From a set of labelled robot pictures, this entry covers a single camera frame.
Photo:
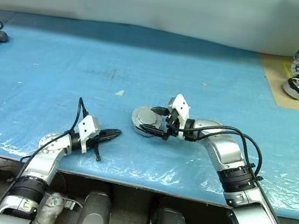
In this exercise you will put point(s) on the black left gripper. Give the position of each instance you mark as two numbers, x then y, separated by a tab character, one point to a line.
93	141

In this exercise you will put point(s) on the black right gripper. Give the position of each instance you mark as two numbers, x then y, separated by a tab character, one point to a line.
173	121

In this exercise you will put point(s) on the silver finned housing lid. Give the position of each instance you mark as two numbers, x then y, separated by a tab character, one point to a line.
144	117

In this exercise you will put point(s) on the silver motor housing base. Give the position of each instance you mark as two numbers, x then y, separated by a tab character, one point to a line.
144	135

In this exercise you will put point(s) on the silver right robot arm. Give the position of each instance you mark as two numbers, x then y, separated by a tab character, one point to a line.
225	151

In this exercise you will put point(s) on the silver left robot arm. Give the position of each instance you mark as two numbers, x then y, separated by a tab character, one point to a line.
49	145

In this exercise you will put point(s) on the spare motor housing with rotor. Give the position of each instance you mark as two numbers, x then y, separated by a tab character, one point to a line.
293	92

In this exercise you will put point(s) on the small white tape scrap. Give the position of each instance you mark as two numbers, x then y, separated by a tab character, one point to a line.
119	92

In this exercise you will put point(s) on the dark grey rounded cylinder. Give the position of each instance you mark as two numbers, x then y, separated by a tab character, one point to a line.
95	211
172	222

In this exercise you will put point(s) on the blue table cover sheet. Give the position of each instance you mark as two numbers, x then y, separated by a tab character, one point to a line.
61	62

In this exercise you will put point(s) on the brown cardboard sheet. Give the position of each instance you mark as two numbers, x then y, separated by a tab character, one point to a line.
276	88

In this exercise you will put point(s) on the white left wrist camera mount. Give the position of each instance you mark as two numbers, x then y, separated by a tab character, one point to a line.
86	128

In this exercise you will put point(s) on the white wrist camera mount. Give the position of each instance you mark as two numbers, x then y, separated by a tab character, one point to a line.
86	128
181	104

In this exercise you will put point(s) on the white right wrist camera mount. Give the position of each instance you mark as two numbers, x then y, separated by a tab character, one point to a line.
181	104

